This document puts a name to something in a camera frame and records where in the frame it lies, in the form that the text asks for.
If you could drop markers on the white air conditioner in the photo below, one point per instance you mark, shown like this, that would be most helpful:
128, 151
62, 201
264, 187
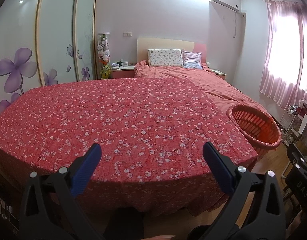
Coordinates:
224, 2

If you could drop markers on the air conditioner pipe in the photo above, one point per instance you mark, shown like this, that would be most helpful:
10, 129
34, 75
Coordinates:
234, 23

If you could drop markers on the red floral tablecloth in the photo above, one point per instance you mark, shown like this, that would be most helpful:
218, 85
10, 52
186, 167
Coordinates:
93, 120

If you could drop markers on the pink curtain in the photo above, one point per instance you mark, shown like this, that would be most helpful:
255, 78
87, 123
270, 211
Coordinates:
278, 55

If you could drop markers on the bed with pink duvet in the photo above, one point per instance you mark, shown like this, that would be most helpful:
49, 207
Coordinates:
206, 85

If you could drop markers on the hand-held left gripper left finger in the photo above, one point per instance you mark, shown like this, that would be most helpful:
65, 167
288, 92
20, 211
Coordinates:
87, 165

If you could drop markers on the clear tube of plush toys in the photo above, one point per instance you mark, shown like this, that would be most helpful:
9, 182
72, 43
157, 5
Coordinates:
104, 55

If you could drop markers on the wardrobe with flower doors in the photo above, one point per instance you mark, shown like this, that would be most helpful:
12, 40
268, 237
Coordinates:
56, 30

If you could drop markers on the pink striped pillow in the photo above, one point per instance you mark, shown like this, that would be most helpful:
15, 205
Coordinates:
192, 59

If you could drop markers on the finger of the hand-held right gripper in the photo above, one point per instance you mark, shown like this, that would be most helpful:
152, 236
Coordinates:
296, 158

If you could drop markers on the white floral pillow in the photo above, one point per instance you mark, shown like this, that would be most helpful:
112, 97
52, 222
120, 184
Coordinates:
165, 58

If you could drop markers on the orange plastic basket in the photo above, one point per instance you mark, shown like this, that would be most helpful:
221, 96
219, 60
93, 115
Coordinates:
253, 126

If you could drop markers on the pink nightstand with mug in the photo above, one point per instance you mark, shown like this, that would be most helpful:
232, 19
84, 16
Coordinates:
123, 73

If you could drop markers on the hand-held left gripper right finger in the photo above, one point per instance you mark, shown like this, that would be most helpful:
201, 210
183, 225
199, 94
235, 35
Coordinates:
218, 165

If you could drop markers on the beige pink headboard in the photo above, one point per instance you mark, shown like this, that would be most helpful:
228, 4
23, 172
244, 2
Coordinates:
166, 43

